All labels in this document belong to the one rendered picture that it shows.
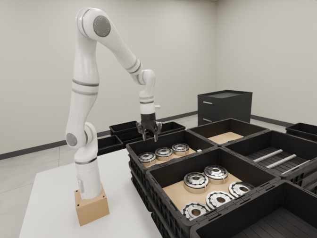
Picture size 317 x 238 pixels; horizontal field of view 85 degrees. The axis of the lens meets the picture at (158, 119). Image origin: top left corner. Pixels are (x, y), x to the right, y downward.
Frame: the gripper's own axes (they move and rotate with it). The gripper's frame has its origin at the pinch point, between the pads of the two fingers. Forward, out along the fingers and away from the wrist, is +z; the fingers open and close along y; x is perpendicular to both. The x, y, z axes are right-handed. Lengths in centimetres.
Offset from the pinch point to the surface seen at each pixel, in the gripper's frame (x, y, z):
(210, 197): -23.1, 31.5, 11.4
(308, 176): -3, 68, 11
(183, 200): -23.9, 21.7, 14.3
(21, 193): 30, -187, 97
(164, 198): -34.9, 18.4, 4.3
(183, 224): -43, 26, 5
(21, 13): 144, -259, -130
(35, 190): -23, -65, 27
